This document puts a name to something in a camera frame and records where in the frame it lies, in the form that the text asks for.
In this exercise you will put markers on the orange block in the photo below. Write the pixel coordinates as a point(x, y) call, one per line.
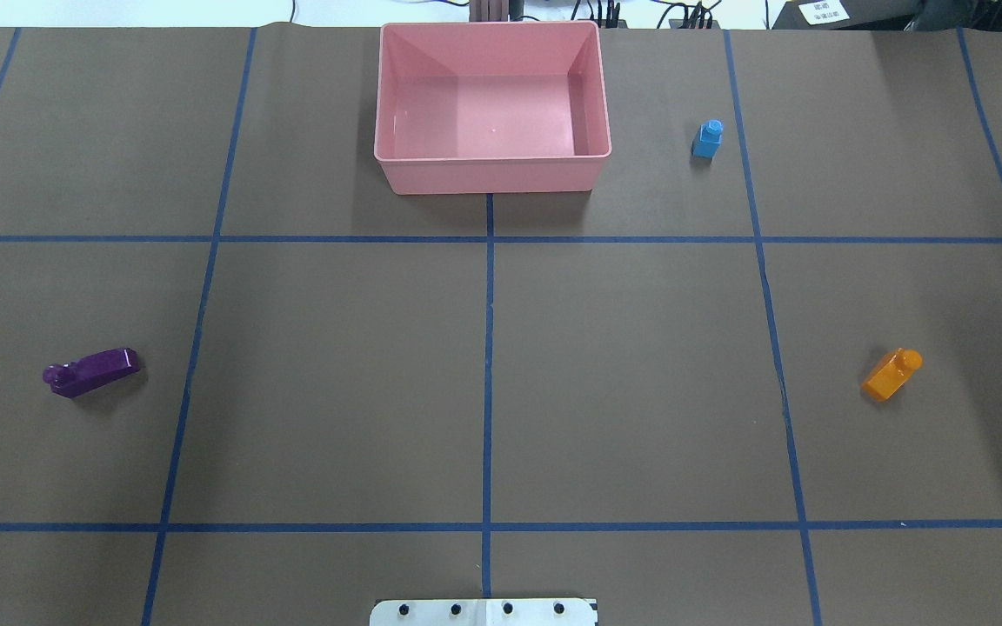
point(891, 373)

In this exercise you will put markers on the aluminium frame post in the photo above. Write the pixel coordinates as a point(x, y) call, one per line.
point(489, 11)

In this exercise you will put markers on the purple block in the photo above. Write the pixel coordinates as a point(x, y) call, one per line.
point(77, 378)

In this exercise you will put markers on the dark box with label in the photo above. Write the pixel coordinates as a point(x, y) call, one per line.
point(845, 15)

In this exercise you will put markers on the small blue block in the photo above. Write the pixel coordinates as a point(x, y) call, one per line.
point(708, 139)

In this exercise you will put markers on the white metal base plate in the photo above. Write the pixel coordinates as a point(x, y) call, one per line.
point(486, 611)

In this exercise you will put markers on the pink plastic box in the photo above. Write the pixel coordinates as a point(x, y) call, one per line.
point(470, 108)

